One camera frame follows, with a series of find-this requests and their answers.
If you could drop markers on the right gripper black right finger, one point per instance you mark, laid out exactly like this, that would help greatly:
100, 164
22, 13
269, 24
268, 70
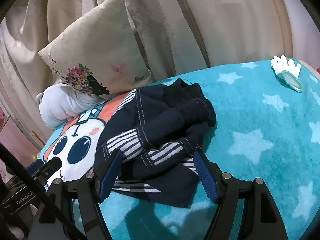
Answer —
260, 217

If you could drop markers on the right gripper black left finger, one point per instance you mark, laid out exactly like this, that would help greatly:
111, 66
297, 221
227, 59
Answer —
87, 199

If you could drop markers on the navy striped child pants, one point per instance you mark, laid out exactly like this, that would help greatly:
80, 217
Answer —
158, 129

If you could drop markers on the turquoise cartoon fleece blanket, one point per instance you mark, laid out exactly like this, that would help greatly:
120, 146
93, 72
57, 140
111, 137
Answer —
264, 129

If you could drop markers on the white plush pillow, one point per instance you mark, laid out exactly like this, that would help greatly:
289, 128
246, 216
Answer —
60, 102

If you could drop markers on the cream floral cushion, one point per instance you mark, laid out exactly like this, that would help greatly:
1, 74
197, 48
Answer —
98, 53

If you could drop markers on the beige curtain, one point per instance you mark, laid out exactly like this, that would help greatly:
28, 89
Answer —
174, 37

